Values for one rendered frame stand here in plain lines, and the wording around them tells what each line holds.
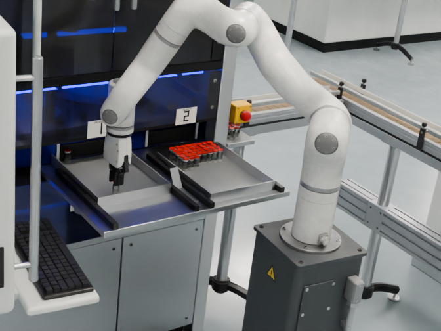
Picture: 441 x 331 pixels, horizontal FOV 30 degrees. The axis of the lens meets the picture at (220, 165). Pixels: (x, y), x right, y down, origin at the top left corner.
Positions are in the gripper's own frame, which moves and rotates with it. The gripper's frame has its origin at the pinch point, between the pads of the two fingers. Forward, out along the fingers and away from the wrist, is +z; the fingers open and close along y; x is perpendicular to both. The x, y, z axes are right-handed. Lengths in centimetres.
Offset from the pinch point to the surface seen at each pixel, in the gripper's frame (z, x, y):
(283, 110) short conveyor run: 1, 92, -31
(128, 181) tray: 5.9, 8.2, -6.0
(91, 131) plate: -7.4, 1.0, -19.9
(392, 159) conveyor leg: 17, 131, -3
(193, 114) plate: -8.0, 40.6, -19.9
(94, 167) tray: 6.0, 2.8, -19.8
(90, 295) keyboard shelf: 13.4, -26.7, 37.0
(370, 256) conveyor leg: 64, 131, -3
